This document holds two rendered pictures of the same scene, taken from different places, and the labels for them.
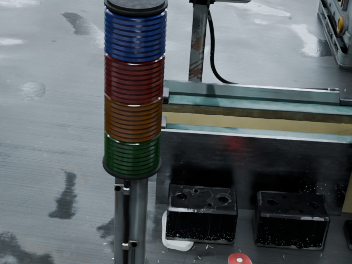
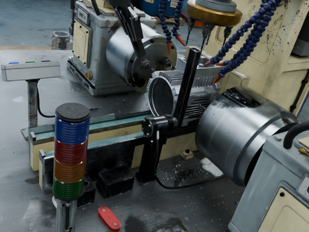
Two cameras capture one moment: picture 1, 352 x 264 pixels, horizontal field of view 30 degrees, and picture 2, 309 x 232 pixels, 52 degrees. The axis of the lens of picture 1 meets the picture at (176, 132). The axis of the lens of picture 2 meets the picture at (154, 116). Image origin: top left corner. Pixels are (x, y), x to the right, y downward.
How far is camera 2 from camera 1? 0.28 m
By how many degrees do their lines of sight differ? 34
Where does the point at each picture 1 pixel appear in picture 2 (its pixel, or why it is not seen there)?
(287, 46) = (62, 89)
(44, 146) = not seen: outside the picture
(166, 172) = (49, 178)
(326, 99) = (109, 118)
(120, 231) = (63, 224)
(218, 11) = not seen: hidden behind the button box
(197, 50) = (33, 105)
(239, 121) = not seen: hidden behind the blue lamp
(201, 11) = (34, 85)
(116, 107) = (67, 167)
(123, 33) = (73, 131)
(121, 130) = (70, 177)
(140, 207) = (74, 209)
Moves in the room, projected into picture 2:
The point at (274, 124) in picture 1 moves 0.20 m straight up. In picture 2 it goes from (90, 136) to (95, 82)
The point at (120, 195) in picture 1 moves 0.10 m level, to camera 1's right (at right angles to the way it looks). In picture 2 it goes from (64, 207) to (107, 194)
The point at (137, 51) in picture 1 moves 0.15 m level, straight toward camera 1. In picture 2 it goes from (80, 137) to (128, 194)
